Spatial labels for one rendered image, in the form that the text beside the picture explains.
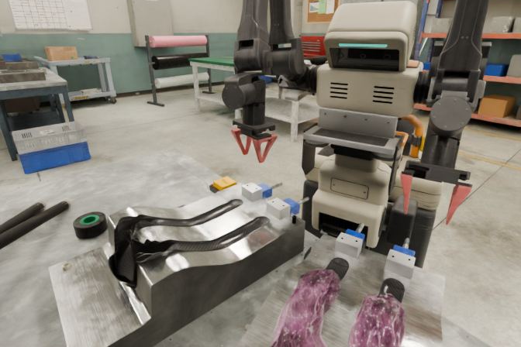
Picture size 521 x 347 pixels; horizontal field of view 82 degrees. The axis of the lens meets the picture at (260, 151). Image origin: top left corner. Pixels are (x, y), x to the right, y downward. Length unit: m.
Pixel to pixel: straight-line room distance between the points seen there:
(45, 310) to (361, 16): 0.97
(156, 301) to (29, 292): 0.35
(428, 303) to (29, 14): 6.80
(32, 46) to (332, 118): 6.36
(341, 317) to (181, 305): 0.28
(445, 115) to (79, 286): 0.73
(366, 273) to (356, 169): 0.41
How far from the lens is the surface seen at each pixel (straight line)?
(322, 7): 7.41
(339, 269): 0.70
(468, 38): 0.65
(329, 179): 1.03
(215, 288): 0.65
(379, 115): 0.89
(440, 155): 0.63
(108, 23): 7.12
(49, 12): 6.93
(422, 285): 0.71
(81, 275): 0.74
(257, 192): 0.82
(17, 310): 0.83
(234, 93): 0.66
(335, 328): 0.55
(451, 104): 0.58
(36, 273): 0.90
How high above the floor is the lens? 1.31
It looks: 22 degrees down
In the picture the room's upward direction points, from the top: straight up
